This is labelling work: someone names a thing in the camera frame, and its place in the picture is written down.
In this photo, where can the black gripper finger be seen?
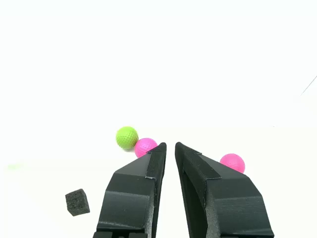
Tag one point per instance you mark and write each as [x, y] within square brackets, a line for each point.
[128, 198]
[230, 205]

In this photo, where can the black foam cube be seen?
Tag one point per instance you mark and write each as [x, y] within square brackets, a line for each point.
[77, 202]

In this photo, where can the pink golf ball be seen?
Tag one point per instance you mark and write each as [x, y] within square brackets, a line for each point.
[233, 161]
[143, 147]

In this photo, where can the green golf ball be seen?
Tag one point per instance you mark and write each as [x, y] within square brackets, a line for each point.
[126, 137]

